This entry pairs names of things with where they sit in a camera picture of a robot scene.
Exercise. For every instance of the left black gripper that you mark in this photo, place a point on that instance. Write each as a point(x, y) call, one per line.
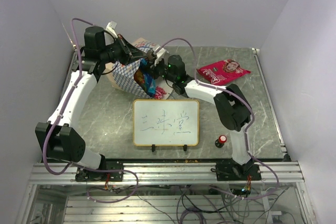
point(132, 53)

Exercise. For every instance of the red emergency stop button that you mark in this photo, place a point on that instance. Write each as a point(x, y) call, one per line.
point(220, 142)

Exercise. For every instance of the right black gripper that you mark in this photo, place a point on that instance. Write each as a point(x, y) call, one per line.
point(153, 68)

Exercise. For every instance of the small red candy pack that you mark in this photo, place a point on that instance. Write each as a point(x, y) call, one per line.
point(160, 93)

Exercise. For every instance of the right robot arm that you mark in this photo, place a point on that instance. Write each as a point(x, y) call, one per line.
point(233, 110)

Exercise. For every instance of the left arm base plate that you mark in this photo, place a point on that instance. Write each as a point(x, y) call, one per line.
point(83, 175)

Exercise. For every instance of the aluminium frame rail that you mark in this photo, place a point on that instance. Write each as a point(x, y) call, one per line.
point(165, 174)

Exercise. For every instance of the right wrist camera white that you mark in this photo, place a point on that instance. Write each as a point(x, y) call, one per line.
point(159, 53)

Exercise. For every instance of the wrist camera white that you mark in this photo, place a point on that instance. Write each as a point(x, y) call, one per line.
point(159, 53)
point(110, 27)

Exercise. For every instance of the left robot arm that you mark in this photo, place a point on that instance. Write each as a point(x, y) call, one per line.
point(61, 144)

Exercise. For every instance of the blue checkered paper bag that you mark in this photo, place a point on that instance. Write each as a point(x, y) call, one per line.
point(122, 78)

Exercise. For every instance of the blue snack bag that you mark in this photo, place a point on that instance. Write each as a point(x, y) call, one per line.
point(144, 80)

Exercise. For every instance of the pink snack bag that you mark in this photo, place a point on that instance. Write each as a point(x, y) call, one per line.
point(222, 72)

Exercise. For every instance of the white board with yellow frame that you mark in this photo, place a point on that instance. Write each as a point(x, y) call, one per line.
point(166, 122)

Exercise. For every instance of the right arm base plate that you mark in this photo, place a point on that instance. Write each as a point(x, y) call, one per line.
point(228, 170)

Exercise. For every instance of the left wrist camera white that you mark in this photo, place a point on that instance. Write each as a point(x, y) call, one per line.
point(110, 27)

